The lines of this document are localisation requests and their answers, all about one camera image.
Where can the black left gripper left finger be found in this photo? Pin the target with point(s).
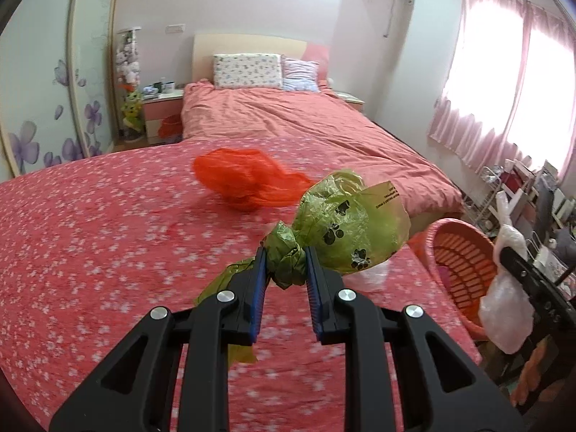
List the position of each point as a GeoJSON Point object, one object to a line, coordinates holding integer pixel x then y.
{"type": "Point", "coordinates": [171, 356]}

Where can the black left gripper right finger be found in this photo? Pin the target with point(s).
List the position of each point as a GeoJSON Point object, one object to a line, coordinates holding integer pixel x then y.
{"type": "Point", "coordinates": [402, 369]}

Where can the clear white plastic bag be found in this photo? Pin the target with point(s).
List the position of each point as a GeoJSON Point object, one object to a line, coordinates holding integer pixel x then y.
{"type": "Point", "coordinates": [506, 313]}

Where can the green paw print bag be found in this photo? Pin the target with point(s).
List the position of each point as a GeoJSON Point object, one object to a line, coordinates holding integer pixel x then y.
{"type": "Point", "coordinates": [351, 226]}

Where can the orange plastic bag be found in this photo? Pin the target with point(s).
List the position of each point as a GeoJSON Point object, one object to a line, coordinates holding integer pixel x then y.
{"type": "Point", "coordinates": [249, 179]}

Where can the orange plastic laundry basket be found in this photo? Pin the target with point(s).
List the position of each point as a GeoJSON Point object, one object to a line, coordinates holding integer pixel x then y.
{"type": "Point", "coordinates": [460, 258]}

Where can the red floral bed sheet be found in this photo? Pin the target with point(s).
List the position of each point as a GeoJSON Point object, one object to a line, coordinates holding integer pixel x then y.
{"type": "Point", "coordinates": [88, 247]}

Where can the pink window curtain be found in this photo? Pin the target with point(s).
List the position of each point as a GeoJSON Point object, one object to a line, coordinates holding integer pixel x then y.
{"type": "Point", "coordinates": [510, 89]}

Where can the small red waste bin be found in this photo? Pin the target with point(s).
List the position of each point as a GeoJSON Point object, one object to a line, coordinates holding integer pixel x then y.
{"type": "Point", "coordinates": [171, 127]}

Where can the far side nightstand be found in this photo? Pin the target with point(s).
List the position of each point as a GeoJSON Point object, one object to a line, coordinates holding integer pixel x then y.
{"type": "Point", "coordinates": [353, 101]}

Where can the pink white nightstand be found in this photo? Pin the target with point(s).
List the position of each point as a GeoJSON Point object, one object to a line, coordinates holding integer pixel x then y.
{"type": "Point", "coordinates": [157, 109]}

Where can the salmon pink duvet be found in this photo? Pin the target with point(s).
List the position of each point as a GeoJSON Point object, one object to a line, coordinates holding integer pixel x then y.
{"type": "Point", "coordinates": [348, 138]}

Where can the plush toy display column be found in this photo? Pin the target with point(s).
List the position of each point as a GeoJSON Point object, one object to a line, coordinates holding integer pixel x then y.
{"type": "Point", "coordinates": [128, 70]}

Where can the pink striped pillow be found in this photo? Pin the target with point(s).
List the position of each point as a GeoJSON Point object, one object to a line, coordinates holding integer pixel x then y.
{"type": "Point", "coordinates": [299, 75]}

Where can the white floral pillow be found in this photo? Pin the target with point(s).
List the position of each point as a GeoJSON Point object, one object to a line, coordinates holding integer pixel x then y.
{"type": "Point", "coordinates": [246, 70]}

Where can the sliding wardrobe with flowers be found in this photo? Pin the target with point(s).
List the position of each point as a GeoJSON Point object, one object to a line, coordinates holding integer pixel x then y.
{"type": "Point", "coordinates": [56, 94]}

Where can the beige wooden headboard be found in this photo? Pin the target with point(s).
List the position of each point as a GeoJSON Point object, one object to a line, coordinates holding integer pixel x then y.
{"type": "Point", "coordinates": [205, 46]}

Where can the white wire rack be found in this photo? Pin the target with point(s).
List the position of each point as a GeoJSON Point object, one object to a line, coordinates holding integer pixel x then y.
{"type": "Point", "coordinates": [480, 205]}

